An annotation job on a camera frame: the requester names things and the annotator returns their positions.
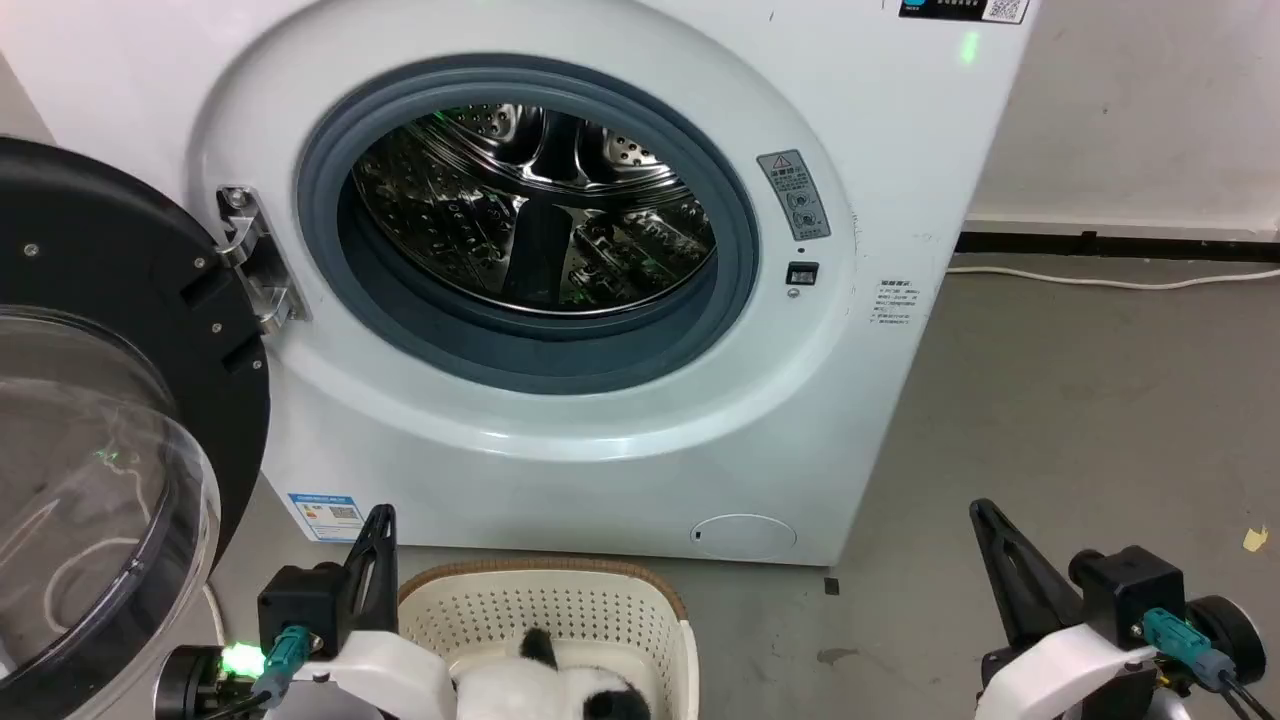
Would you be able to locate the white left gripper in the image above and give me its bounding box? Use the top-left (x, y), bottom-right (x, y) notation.
top-left (268, 504), bottom-right (459, 720)

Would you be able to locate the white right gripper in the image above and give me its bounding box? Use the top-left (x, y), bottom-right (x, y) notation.
top-left (969, 498), bottom-right (1163, 720)

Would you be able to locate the white front-load washing machine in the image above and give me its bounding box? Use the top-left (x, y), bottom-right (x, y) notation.
top-left (0, 0), bottom-right (1041, 568)

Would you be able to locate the blue energy label sticker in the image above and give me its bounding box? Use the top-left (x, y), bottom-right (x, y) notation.
top-left (287, 491), bottom-right (366, 544)

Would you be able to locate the white perforated laundry basket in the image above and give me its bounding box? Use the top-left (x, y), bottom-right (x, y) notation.
top-left (397, 558), bottom-right (701, 720)

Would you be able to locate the panda plush toy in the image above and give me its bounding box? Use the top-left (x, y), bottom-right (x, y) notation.
top-left (450, 627), bottom-right (656, 720)

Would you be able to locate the round white filter cover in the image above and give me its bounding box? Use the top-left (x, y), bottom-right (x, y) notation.
top-left (690, 514), bottom-right (798, 561)

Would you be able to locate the grey rubber door gasket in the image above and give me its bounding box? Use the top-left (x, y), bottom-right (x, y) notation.
top-left (296, 55), bottom-right (761, 396)

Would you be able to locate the small printed text sticker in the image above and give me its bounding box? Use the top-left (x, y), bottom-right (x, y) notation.
top-left (870, 280), bottom-right (916, 329)

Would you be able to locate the silver metal door hinge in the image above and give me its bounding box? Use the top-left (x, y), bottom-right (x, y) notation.
top-left (215, 185), bottom-right (311, 334)

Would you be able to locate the black baseboard strip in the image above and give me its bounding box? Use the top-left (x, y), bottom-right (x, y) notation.
top-left (955, 230), bottom-right (1280, 263)

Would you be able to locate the perforated steel washer drum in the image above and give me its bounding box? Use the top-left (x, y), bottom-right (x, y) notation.
top-left (350, 103), bottom-right (718, 317)

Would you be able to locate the black round glass washer door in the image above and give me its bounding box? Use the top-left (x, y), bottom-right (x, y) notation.
top-left (0, 135), bottom-right (273, 720)

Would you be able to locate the grey warning sticker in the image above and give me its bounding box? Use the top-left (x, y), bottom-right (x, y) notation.
top-left (757, 150), bottom-right (831, 242)

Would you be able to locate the dark QR code label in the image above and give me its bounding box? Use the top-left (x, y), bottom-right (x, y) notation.
top-left (897, 0), bottom-right (1031, 26)

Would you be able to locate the left teal plug black cable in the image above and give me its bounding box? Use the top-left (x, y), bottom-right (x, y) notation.
top-left (205, 624), bottom-right (313, 720)

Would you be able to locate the teal plug black cable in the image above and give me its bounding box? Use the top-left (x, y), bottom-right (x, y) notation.
top-left (205, 624), bottom-right (313, 720)
top-left (1138, 607), bottom-right (1280, 720)

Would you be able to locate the right teal plug black cable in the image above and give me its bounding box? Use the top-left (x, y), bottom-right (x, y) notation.
top-left (1138, 607), bottom-right (1280, 720)

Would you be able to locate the white floor cable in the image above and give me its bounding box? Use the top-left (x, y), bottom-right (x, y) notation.
top-left (945, 262), bottom-right (1280, 292)

